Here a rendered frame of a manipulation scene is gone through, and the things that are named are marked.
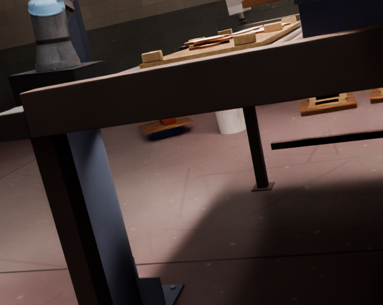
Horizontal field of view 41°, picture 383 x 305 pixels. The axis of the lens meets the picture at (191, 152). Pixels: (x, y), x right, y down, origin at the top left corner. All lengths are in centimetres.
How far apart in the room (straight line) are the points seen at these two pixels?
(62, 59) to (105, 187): 46
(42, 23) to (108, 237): 76
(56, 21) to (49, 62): 13
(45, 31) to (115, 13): 587
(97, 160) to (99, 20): 601
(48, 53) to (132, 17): 579
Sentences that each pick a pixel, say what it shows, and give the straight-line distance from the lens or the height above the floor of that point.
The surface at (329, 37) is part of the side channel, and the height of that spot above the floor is 95.
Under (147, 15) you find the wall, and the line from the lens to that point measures 742.
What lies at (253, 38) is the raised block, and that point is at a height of 95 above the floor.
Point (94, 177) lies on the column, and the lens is 178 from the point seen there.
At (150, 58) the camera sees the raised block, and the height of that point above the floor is 95.
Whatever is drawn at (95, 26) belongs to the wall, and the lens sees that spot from 775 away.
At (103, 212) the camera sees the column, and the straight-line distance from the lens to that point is 182.
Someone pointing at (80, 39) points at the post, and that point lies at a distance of 655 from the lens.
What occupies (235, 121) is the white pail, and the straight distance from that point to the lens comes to 460.
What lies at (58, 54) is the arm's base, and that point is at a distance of 175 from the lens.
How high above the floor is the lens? 101
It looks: 14 degrees down
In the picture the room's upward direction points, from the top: 12 degrees counter-clockwise
